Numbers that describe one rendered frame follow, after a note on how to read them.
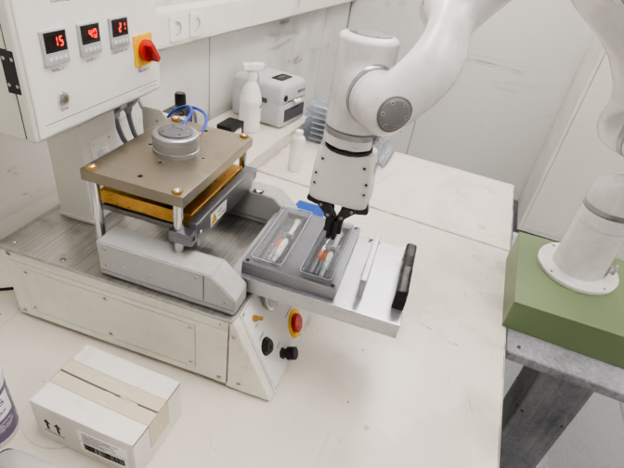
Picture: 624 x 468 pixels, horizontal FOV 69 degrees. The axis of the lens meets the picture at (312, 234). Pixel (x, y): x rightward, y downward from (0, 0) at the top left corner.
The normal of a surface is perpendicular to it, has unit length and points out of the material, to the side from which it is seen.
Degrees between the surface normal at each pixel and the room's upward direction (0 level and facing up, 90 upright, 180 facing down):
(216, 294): 90
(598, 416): 0
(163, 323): 90
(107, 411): 1
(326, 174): 91
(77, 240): 0
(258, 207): 90
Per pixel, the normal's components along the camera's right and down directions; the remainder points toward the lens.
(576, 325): -0.37, 0.48
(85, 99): 0.95, 0.27
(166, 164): 0.14, -0.82
